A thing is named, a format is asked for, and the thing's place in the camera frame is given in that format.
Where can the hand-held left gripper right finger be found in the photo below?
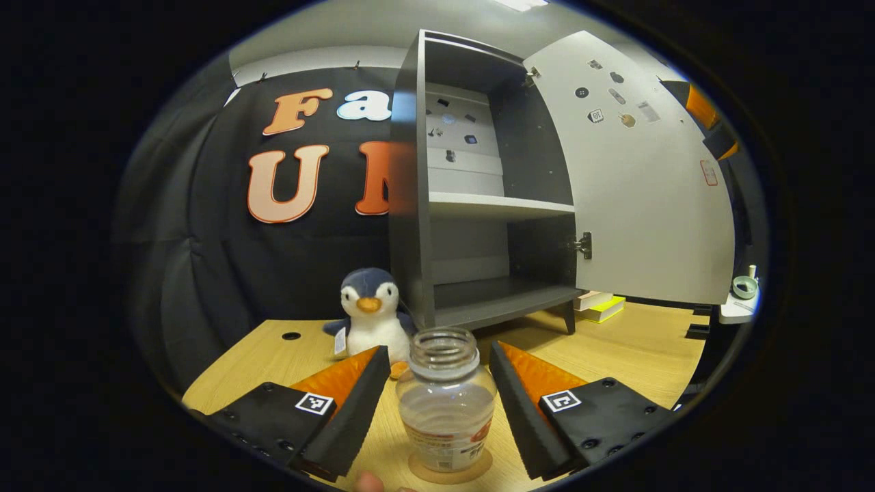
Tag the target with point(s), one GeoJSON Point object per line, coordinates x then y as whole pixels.
{"type": "Point", "coordinates": [523, 424]}

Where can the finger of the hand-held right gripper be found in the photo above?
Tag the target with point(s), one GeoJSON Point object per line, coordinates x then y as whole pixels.
{"type": "Point", "coordinates": [701, 106]}

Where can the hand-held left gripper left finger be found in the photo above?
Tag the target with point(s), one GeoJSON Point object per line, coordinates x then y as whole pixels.
{"type": "Point", "coordinates": [359, 417]}

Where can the clear plastic bottle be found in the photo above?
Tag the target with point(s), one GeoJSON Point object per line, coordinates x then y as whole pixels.
{"type": "Point", "coordinates": [444, 417]}

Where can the white cabinet door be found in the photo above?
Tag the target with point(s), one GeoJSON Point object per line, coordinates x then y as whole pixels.
{"type": "Point", "coordinates": [649, 219]}

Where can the grey cabinet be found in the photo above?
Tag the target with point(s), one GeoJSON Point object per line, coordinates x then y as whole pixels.
{"type": "Point", "coordinates": [410, 239]}

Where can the white cabinet shelf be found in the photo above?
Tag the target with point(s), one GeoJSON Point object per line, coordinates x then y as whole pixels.
{"type": "Point", "coordinates": [492, 203]}

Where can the penguin plush toy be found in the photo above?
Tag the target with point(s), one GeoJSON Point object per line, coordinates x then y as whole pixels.
{"type": "Point", "coordinates": [372, 328]}

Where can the yellow book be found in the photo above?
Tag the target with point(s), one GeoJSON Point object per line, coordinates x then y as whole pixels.
{"type": "Point", "coordinates": [608, 311]}

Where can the white book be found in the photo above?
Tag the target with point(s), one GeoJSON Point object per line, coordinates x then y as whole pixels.
{"type": "Point", "coordinates": [591, 299]}

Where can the green tape roll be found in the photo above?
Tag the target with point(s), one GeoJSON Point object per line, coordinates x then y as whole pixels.
{"type": "Point", "coordinates": [735, 288]}

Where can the ceiling light panel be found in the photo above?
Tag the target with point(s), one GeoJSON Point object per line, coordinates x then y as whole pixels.
{"type": "Point", "coordinates": [519, 4]}

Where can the black backdrop cloth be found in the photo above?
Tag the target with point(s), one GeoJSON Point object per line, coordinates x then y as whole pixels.
{"type": "Point", "coordinates": [205, 273]}

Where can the white side table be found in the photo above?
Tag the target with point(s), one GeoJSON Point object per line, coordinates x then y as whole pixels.
{"type": "Point", "coordinates": [735, 314]}

